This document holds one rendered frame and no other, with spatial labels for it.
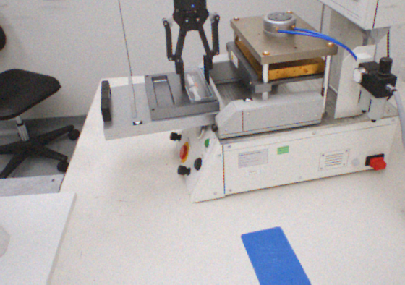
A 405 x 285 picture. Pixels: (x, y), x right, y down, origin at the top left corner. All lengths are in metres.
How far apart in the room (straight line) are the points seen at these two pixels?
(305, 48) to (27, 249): 0.77
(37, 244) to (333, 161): 0.74
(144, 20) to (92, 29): 0.31
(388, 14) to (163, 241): 0.70
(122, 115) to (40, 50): 1.76
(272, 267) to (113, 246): 0.36
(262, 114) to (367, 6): 0.31
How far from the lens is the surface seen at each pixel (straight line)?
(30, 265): 0.99
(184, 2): 0.93
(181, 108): 0.95
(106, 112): 0.97
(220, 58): 1.18
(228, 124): 0.93
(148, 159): 1.21
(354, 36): 1.09
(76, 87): 2.77
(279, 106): 0.94
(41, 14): 2.63
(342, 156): 1.10
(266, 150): 0.99
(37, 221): 1.08
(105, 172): 1.19
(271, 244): 0.95
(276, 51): 0.93
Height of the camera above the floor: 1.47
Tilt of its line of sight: 34 degrees down
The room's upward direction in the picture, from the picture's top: 4 degrees counter-clockwise
